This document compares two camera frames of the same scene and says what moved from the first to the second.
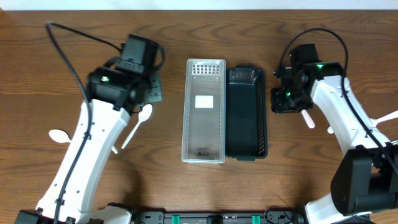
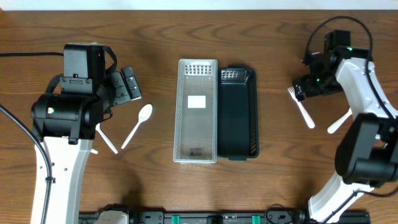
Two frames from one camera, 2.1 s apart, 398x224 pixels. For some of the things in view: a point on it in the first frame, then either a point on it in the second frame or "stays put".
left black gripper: x=154 y=90 → x=117 y=88
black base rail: x=274 y=216 stays put
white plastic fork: x=308 y=119 stays put
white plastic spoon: x=144 y=114 stays put
